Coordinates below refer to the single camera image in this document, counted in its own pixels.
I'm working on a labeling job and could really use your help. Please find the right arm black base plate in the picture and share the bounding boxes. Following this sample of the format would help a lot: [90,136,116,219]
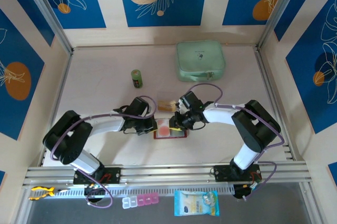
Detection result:
[213,164,262,182]

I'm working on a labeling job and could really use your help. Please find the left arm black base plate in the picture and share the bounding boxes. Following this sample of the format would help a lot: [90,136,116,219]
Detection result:
[73,165,122,186]

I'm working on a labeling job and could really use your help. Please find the aluminium corner post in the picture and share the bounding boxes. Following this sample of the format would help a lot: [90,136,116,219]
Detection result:
[19,0,74,55]
[259,0,308,50]

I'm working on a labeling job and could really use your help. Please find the gold credit card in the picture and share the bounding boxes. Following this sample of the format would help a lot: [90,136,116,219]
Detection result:
[157,99,176,112]

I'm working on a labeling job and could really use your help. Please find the blue wet wipes packet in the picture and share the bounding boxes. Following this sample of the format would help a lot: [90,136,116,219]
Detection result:
[173,190,220,217]

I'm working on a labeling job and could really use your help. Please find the red card holder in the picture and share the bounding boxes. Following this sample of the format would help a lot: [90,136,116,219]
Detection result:
[153,118,189,140]

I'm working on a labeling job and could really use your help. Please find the yellow handled pliers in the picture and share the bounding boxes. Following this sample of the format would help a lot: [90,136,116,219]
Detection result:
[28,186,71,201]

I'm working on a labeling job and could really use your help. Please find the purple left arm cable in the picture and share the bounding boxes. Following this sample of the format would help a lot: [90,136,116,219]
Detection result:
[49,95,157,161]

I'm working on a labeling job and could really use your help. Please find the pink white credit card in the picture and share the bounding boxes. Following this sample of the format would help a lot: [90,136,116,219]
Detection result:
[156,119,171,138]

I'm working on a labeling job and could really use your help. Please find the purple cable loop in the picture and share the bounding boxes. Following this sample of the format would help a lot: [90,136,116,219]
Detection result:
[85,179,114,208]

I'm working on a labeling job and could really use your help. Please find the mint green zip pouch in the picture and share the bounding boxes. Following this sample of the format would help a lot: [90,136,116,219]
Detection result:
[175,40,226,82]

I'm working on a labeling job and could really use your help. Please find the aluminium front rail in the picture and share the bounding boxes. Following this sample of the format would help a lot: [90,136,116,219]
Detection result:
[22,160,314,187]

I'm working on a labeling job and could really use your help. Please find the green cylindrical battery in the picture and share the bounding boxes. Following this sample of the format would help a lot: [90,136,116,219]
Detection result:
[131,69,144,89]

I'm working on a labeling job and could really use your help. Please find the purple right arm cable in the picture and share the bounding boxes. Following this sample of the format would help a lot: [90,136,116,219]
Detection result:
[184,83,285,201]

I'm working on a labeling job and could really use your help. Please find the aluminium side rail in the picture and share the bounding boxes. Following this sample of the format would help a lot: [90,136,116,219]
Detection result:
[254,46,302,161]
[36,50,74,168]

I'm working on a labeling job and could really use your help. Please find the aluminium back rail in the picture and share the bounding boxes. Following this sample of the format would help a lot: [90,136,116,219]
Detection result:
[71,45,260,51]

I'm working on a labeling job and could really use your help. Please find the white pink pill organizer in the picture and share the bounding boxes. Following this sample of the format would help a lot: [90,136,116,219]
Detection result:
[122,193,160,210]

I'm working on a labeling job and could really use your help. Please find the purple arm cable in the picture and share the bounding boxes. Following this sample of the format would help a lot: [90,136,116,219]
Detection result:
[49,95,157,161]
[184,83,285,201]

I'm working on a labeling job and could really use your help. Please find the slotted grey cable duct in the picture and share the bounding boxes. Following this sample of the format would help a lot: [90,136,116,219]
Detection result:
[30,183,235,199]

